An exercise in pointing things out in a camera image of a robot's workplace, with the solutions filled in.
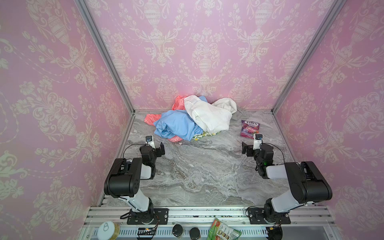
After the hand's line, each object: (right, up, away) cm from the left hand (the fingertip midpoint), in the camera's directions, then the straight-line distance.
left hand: (154, 143), depth 95 cm
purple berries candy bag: (+64, +9, +11) cm, 65 cm away
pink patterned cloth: (+14, +26, +17) cm, 34 cm away
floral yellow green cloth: (+32, +5, +9) cm, 34 cm away
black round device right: (+64, -40, -24) cm, 79 cm away
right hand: (+61, +1, -1) cm, 61 cm away
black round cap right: (+26, -34, -32) cm, 53 cm away
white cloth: (+39, +17, +1) cm, 43 cm away
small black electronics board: (+1, -41, -22) cm, 46 cm away
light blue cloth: (+15, +12, +1) cm, 20 cm away
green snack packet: (+37, -37, -27) cm, 59 cm away
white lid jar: (-13, -36, -28) cm, 47 cm away
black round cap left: (+18, -33, -32) cm, 49 cm away
